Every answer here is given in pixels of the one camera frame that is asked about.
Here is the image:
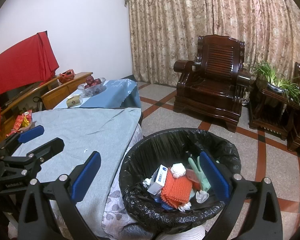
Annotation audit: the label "green rubber glove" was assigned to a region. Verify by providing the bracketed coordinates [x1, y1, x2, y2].
[188, 157, 211, 192]

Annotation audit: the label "blue plastic bag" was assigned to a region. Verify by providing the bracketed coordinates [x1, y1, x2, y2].
[154, 195, 174, 210]

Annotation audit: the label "orange foam net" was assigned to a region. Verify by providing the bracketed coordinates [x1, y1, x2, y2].
[160, 168, 192, 209]

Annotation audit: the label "white blue small box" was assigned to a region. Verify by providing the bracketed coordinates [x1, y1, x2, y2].
[147, 165, 168, 195]

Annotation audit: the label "white tissue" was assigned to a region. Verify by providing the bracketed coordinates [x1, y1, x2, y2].
[171, 163, 186, 179]

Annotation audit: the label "white plastic bottle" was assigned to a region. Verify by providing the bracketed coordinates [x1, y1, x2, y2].
[142, 178, 151, 188]

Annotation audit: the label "pink face mask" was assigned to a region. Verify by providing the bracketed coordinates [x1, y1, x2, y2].
[185, 169, 199, 183]

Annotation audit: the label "black lined trash bin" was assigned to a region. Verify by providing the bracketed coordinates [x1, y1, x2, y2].
[119, 128, 241, 234]

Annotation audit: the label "snack bowl with packets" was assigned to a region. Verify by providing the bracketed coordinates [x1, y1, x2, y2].
[6, 110, 34, 137]

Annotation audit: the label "wooden tv cabinet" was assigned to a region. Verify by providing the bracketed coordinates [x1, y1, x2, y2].
[0, 72, 92, 142]

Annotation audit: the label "beige tissue box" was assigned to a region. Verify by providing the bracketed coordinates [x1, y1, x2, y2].
[66, 94, 83, 108]

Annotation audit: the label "grey table cloth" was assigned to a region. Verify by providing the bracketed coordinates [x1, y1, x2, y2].
[13, 108, 141, 237]

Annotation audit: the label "floral bed sheet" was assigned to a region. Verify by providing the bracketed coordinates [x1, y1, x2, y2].
[101, 123, 156, 240]

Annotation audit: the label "glass fruit bowl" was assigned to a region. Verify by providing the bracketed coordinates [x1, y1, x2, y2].
[77, 77, 106, 98]

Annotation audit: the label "orange red bag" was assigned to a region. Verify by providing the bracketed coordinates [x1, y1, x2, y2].
[58, 69, 76, 84]

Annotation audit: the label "red cloth cover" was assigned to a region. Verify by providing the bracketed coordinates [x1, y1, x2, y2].
[0, 31, 60, 131]

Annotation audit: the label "red apples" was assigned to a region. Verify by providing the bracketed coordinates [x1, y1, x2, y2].
[85, 75, 102, 88]

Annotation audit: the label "blue table cover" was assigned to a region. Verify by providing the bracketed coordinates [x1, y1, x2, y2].
[53, 79, 141, 109]

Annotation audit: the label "dark wooden side table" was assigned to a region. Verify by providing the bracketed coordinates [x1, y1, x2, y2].
[248, 78, 300, 140]

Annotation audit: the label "green potted plant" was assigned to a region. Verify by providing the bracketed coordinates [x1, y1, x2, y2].
[252, 60, 300, 106]

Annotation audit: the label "beige patterned curtain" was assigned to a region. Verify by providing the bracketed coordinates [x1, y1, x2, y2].
[125, 0, 300, 86]

